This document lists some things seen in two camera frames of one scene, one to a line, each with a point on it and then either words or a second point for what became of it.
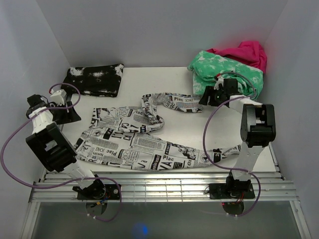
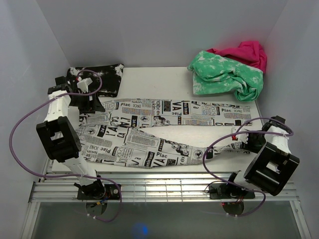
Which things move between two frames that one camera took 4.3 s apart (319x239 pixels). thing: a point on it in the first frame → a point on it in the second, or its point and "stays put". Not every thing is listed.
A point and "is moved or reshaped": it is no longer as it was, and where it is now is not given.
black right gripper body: x=216 y=99 → x=255 y=142
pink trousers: x=249 y=53 stays put
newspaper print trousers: x=111 y=135 is moved or reshaped
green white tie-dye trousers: x=206 y=66 stays put
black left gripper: x=71 y=116 → x=92 y=106
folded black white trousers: x=101 y=81 stays put
